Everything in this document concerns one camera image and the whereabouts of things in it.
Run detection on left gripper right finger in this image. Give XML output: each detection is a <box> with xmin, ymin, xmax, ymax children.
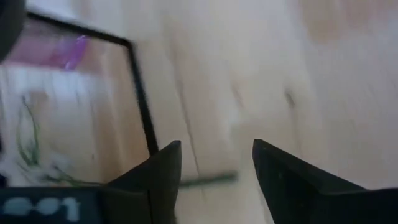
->
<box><xmin>252</xmin><ymin>139</ymin><xmax>398</xmax><ymax>224</ymax></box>

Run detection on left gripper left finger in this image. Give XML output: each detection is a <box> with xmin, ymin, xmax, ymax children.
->
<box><xmin>101</xmin><ymin>140</ymin><xmax>183</xmax><ymax>224</ymax></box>

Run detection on purple ribbed glass vase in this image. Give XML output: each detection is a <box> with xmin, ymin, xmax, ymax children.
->
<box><xmin>63</xmin><ymin>34</ymin><xmax>91</xmax><ymax>71</ymax></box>

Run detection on wooden shelf black metal frame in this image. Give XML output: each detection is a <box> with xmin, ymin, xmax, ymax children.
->
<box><xmin>0</xmin><ymin>12</ymin><xmax>159</xmax><ymax>156</ymax></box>

